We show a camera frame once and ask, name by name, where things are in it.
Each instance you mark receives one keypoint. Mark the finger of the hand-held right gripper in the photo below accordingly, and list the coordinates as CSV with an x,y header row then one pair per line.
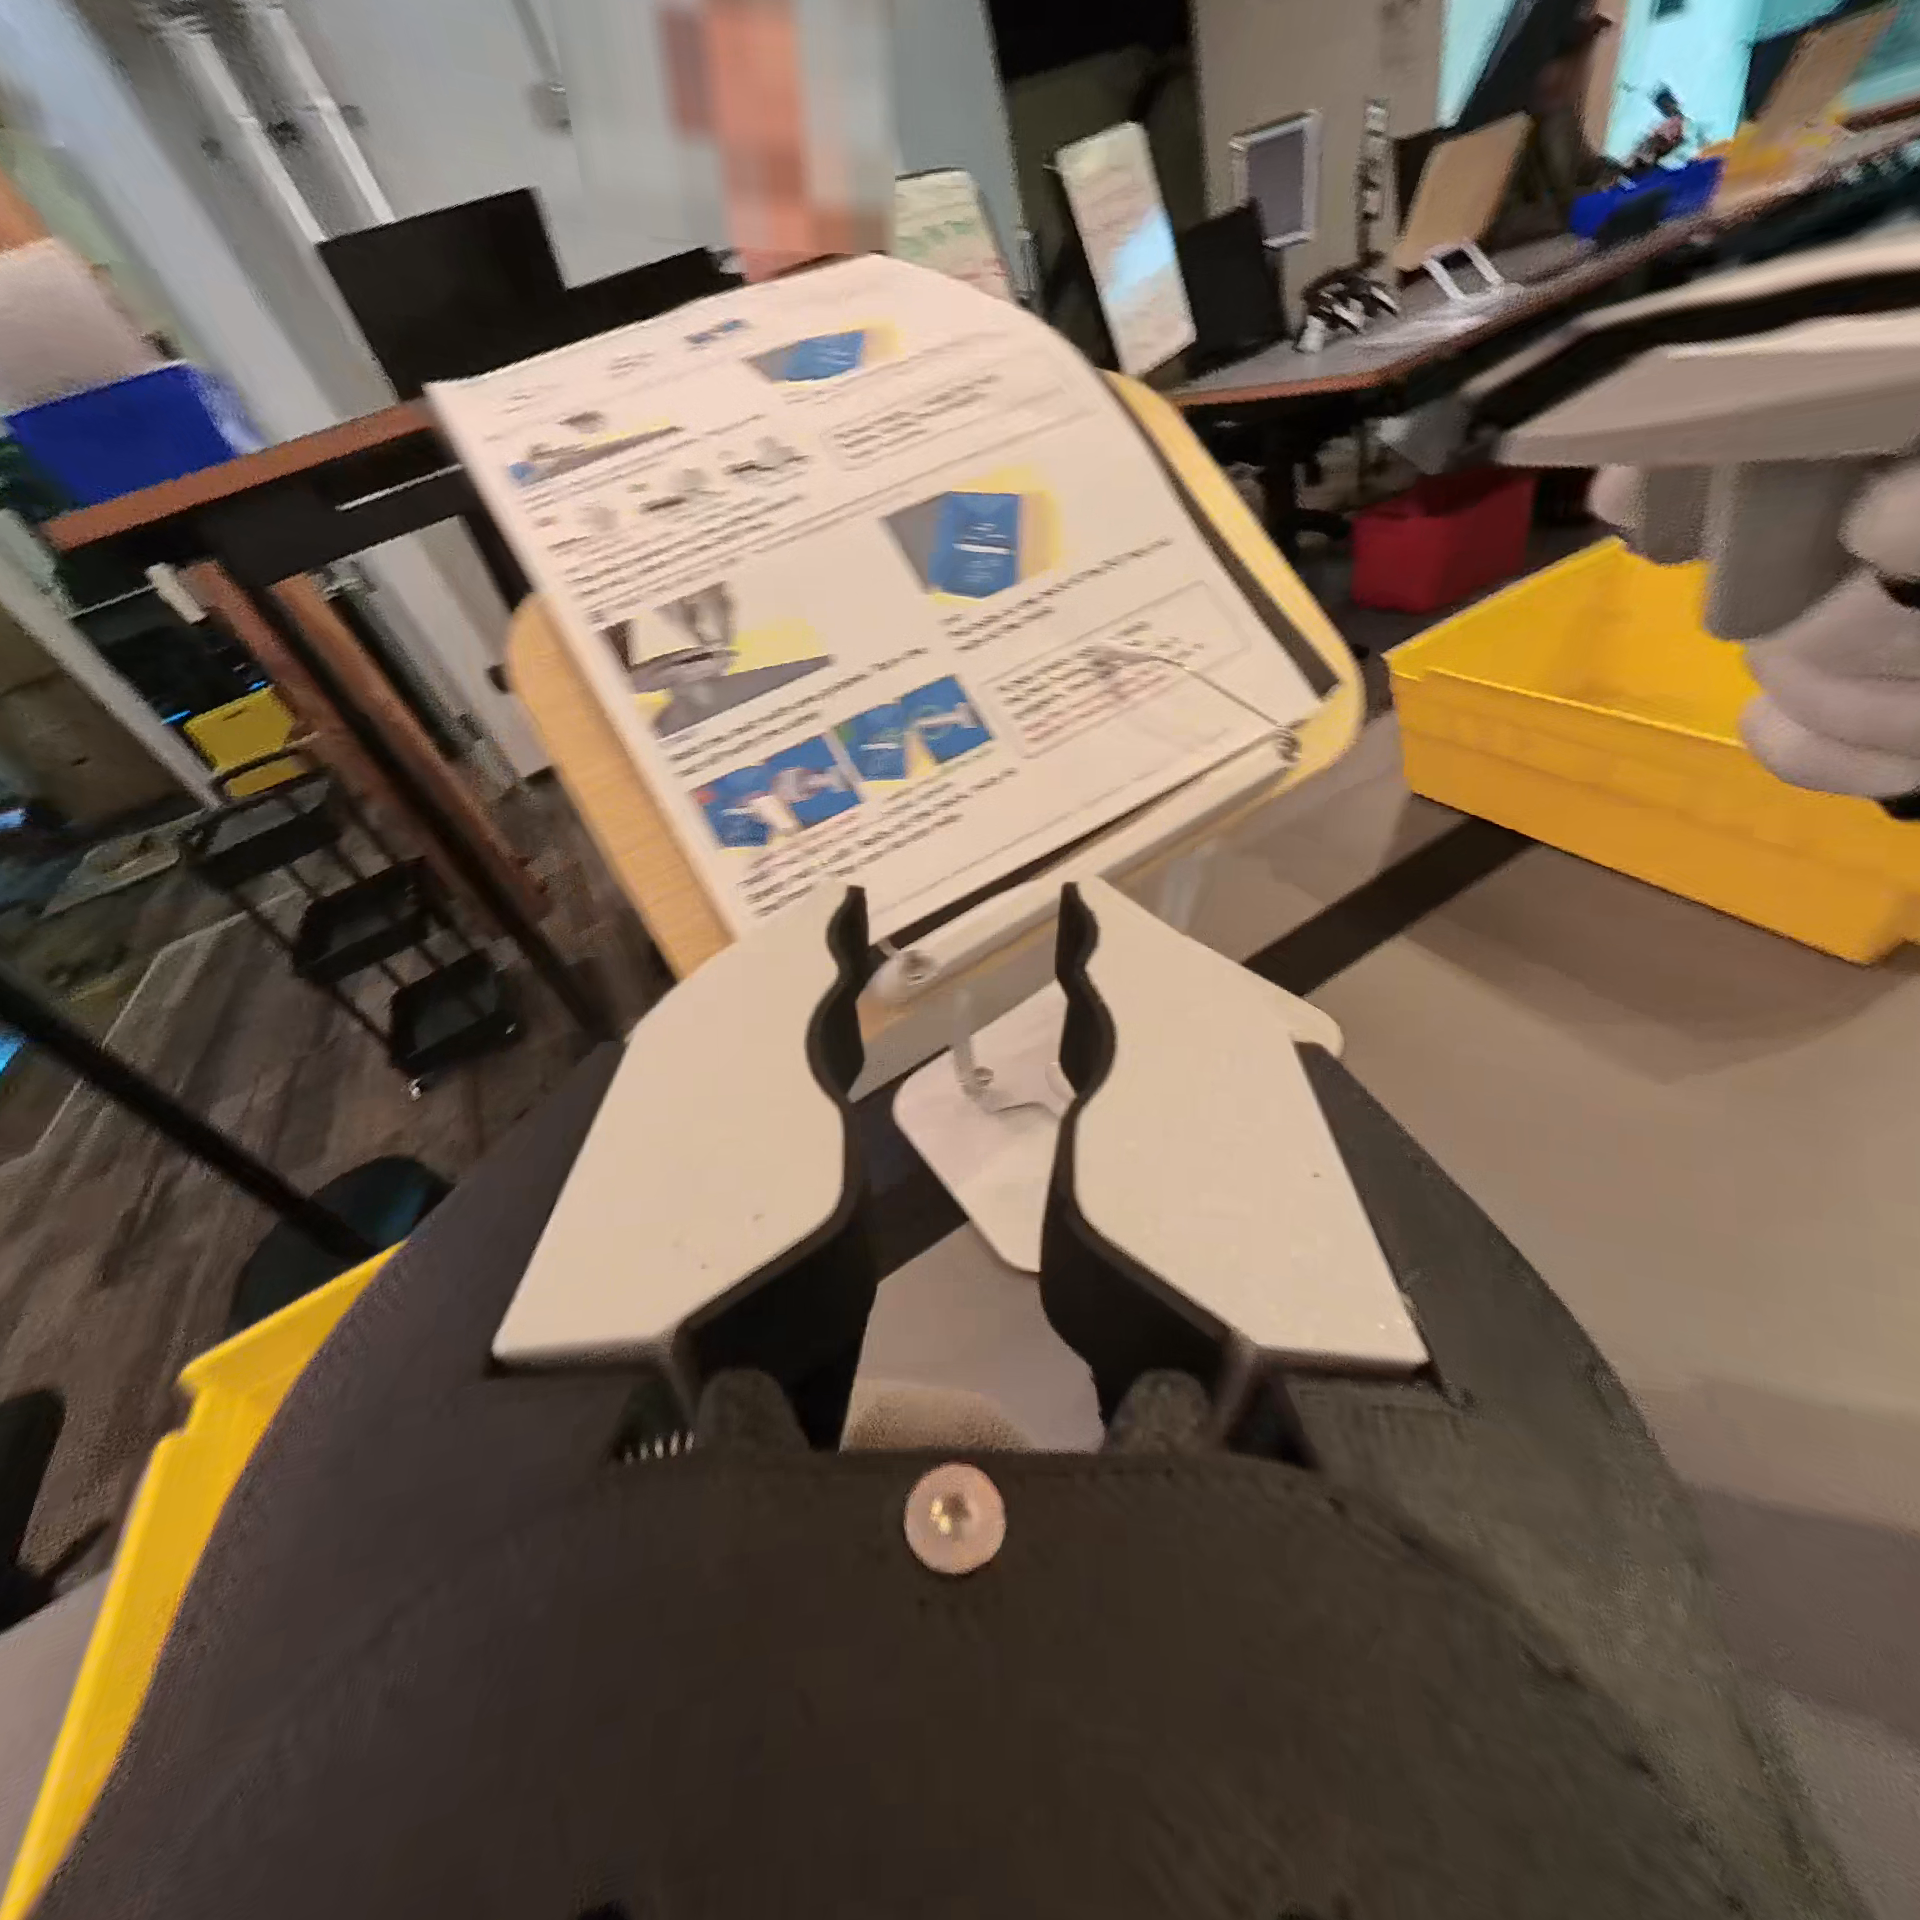
x,y
1771,398
1771,285

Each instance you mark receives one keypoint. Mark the printed instruction sheet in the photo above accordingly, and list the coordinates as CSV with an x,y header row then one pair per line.
x,y
899,600

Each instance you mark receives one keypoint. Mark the person's right hand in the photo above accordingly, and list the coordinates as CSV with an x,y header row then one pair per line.
x,y
1863,691

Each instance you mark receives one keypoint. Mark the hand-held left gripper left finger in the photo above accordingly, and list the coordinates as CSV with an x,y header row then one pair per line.
x,y
707,1186

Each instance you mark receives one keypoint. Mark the spare black grippers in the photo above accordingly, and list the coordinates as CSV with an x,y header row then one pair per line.
x,y
1352,308

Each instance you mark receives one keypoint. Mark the small blue bin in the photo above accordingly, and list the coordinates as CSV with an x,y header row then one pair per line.
x,y
1642,202

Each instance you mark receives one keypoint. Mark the whiteboard easel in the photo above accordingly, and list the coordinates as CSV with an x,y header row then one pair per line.
x,y
1125,238

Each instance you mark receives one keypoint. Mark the yellow plastic bin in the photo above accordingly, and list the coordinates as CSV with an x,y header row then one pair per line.
x,y
137,1577
1577,750

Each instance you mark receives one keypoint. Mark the brown edged desk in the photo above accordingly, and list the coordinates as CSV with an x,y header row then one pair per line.
x,y
227,483

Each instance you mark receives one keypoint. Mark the large blue bin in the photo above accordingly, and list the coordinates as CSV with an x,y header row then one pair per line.
x,y
119,438

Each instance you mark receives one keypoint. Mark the beige document stand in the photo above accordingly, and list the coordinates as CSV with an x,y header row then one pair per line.
x,y
1464,190
1825,66

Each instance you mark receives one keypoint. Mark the grey desk wood edge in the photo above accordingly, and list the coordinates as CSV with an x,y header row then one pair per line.
x,y
1411,339

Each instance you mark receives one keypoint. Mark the framed sign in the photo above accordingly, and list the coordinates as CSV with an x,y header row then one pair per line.
x,y
1276,180

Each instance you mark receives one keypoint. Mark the white page ledge bar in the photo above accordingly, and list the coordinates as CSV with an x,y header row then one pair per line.
x,y
975,937

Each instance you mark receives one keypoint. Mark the red floor bin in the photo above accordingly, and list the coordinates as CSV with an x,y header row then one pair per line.
x,y
1440,541

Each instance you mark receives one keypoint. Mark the black stepped panel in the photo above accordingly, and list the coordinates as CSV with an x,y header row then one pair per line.
x,y
449,303

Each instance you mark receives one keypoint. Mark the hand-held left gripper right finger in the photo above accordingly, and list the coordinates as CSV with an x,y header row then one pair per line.
x,y
1218,1186

